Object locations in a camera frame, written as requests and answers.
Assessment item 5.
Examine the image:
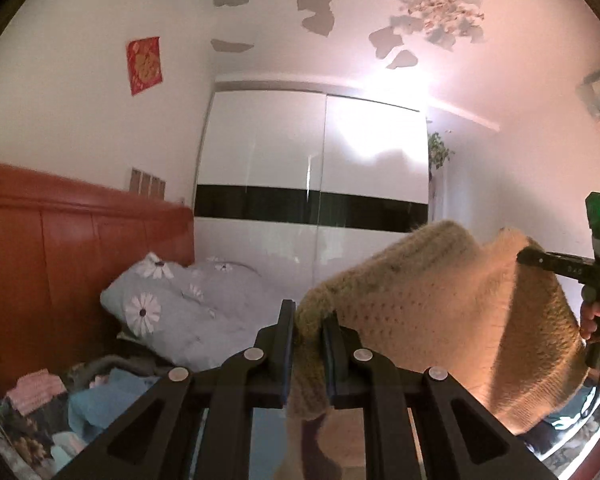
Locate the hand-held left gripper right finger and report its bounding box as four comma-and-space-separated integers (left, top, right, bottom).
322, 314, 551, 480

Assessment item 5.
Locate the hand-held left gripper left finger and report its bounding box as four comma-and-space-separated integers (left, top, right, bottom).
56, 299, 297, 480

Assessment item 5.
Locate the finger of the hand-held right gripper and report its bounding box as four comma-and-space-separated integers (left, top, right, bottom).
516, 245, 600, 286

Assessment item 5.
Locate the yellow knitted sweater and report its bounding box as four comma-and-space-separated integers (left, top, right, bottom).
286, 220, 589, 480

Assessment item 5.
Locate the pile of mixed clothes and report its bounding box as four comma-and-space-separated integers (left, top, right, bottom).
0, 355, 201, 480

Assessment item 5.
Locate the person's right hand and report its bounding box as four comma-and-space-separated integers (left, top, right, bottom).
578, 299, 600, 341

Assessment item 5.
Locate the grey floral quilt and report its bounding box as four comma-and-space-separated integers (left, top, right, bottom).
100, 251, 311, 372

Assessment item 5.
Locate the hanging green plant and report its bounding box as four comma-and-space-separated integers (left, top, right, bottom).
426, 131, 455, 178

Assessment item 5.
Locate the white wardrobe with black band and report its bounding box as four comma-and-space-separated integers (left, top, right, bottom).
192, 80, 431, 293

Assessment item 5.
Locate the red wooden headboard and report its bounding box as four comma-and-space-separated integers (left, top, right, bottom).
0, 159, 196, 406

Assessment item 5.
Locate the red paper wall decoration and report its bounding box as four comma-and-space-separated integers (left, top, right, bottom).
126, 36, 164, 97

